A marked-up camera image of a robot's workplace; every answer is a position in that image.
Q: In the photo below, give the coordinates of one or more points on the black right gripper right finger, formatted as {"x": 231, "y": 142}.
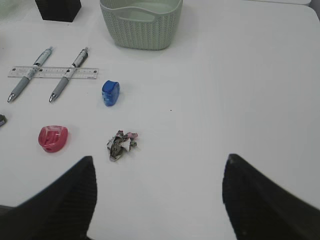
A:
{"x": 260, "y": 209}

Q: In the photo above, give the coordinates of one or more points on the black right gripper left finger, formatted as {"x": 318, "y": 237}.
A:
{"x": 61, "y": 211}

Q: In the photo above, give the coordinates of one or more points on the red pencil sharpener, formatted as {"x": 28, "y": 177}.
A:
{"x": 52, "y": 138}

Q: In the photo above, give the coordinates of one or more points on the blue pencil sharpener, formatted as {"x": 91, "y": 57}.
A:
{"x": 110, "y": 92}

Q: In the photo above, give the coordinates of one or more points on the grey black click pen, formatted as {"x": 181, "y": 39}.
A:
{"x": 77, "y": 63}

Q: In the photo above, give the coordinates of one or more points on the blue grey click pen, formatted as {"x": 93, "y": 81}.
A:
{"x": 25, "y": 80}

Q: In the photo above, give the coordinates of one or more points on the black mesh pen holder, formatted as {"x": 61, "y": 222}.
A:
{"x": 58, "y": 10}

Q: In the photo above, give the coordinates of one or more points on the light green woven basket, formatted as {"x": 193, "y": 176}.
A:
{"x": 142, "y": 24}

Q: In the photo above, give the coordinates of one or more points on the clear plastic ruler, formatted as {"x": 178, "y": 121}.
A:
{"x": 54, "y": 72}

